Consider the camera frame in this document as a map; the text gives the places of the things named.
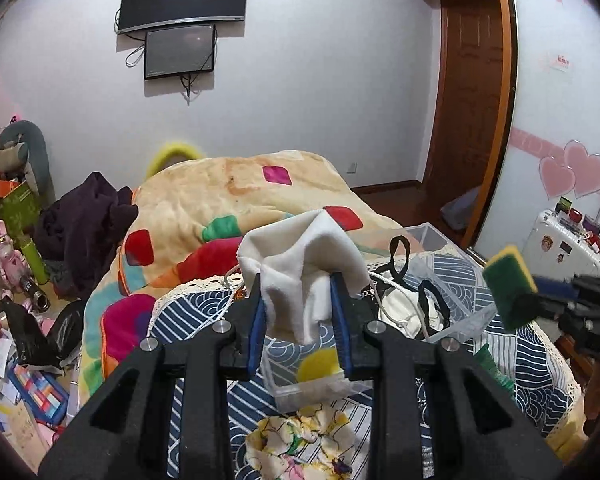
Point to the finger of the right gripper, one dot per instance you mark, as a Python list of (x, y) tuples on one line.
[(528, 307), (555, 289)]

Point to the green yellow sponge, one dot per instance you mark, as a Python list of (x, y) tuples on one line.
[(509, 281)]

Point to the white sliding wardrobe door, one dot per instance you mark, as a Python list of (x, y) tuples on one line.
[(553, 147)]

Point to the dark purple clothes pile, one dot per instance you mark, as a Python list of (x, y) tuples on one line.
[(78, 236)]

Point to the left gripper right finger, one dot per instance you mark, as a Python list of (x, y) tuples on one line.
[(358, 357)]

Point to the green bottle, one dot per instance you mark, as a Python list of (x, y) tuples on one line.
[(34, 260)]

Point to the pink rabbit figure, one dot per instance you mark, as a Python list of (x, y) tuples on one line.
[(13, 265)]

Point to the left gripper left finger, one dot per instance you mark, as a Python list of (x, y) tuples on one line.
[(240, 358)]

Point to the clear plastic storage box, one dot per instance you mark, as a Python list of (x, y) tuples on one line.
[(433, 256)]

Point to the grey plush toy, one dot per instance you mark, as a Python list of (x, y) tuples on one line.
[(23, 153)]

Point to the brown wooden door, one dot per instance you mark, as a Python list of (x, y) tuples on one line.
[(473, 103)]

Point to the colourful fleece blanket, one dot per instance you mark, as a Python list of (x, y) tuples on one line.
[(191, 217)]

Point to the white fleece cloth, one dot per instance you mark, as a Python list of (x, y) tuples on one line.
[(293, 260)]

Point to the blue patterned bed cover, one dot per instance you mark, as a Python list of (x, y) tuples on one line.
[(529, 366)]

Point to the yellow white plush ball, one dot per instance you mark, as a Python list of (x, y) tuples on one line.
[(319, 364)]

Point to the yellow plush behind blanket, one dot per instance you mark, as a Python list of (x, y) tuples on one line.
[(172, 153)]

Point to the floral yellow cloth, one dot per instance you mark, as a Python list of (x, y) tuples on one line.
[(312, 444)]

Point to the green box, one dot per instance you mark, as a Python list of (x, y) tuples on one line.
[(20, 210)]

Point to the black white fabric bag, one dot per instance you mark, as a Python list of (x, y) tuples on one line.
[(416, 311)]

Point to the small wall monitor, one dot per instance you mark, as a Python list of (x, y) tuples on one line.
[(179, 50)]

